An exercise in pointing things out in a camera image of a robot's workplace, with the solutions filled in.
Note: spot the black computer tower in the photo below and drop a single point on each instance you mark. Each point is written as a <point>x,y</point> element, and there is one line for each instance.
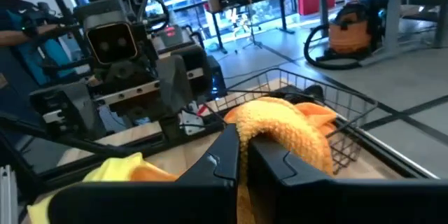
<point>217,77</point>

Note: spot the orange shop vacuum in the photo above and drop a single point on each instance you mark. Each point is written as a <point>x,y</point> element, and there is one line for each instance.
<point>350,35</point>

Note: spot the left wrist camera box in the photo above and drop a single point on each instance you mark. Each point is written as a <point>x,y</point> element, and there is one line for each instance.
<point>112,43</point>

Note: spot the brown cardboard box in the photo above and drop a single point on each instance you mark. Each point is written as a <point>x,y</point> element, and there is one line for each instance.
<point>211,1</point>

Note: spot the silver aluminium profile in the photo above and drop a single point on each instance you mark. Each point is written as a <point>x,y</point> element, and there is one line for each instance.
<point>7,199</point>

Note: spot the red case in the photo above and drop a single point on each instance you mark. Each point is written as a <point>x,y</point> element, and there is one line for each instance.
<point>311,1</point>

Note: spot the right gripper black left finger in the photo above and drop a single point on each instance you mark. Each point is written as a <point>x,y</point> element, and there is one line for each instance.
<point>157,203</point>

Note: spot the orange microfiber towel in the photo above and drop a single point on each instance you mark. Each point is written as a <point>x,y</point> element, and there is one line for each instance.
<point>154,175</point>
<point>280,119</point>
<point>315,115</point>

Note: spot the black metal table frame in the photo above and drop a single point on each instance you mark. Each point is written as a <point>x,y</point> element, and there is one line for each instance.
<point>378,150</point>

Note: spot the black metal table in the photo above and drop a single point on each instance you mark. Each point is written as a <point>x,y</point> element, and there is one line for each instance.
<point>281,14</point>

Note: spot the person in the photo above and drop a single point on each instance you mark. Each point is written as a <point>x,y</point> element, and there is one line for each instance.
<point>14,10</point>

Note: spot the yellow microfiber towel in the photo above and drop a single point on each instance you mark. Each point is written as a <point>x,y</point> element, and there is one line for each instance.
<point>112,169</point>

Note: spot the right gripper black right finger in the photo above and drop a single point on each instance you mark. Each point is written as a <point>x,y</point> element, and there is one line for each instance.
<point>350,203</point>

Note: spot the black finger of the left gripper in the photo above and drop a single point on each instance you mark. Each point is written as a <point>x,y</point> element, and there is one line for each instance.
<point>175,84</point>
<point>66,112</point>

